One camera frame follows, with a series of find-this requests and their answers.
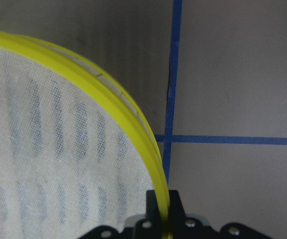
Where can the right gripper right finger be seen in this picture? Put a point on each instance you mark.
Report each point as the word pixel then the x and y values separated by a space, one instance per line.
pixel 184 226

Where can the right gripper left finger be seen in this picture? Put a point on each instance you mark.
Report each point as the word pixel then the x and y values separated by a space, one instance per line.
pixel 144 226

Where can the yellow top steamer layer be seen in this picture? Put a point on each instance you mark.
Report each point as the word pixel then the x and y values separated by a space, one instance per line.
pixel 109 94

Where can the white steamer mesh liner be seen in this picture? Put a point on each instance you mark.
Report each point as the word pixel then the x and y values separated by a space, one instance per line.
pixel 66 166

